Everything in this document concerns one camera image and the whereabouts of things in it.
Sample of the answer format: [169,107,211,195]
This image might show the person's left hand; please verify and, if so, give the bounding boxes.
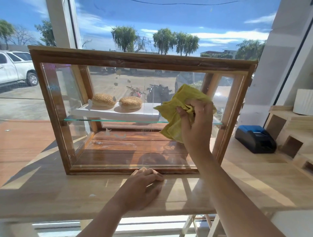
[120,167,164,213]

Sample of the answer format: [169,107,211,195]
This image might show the person's right forearm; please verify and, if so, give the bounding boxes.
[189,149,285,237]

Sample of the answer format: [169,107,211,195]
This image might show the white ribbed pot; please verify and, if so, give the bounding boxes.
[293,89,313,116]

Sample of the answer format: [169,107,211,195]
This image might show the sesame bun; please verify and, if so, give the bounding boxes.
[119,96,143,110]
[92,93,117,107]

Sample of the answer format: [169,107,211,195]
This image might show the yellow cleaning cloth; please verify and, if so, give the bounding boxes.
[154,84,217,144]

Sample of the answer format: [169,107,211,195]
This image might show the wooden folding stand legs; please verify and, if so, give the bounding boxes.
[180,214,220,237]

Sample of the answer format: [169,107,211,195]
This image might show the row of green trees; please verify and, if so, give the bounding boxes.
[0,20,267,60]

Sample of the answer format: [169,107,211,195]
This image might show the glass shelf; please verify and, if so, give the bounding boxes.
[64,117,223,125]

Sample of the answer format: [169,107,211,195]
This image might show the person's right hand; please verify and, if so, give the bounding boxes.
[177,99,217,157]

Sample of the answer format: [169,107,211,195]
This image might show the black motorcycle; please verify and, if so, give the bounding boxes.
[147,84,173,103]

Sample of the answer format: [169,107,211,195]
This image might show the person's left forearm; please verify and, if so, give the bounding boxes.
[76,195,132,237]

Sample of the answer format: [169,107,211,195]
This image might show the distant building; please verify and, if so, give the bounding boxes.
[200,49,238,59]

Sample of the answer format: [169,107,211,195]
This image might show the black and blue receipt printer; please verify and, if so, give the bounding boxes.
[235,125,277,154]

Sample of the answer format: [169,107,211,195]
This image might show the white window post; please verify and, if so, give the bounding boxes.
[46,0,82,49]

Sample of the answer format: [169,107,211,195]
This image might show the wooden glass display case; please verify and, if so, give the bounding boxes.
[28,45,259,176]

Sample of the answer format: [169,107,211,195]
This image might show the white rectangular tray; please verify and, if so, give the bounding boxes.
[71,103,163,122]

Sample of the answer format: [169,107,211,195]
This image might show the white pickup truck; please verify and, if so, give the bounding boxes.
[0,50,39,86]

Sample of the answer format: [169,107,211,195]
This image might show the light wooden shelf organizer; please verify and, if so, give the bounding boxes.
[264,105,313,176]

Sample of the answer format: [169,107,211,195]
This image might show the red motorcycle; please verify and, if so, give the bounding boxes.
[126,86,147,98]

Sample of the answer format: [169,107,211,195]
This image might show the bare tree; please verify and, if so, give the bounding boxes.
[10,26,35,45]

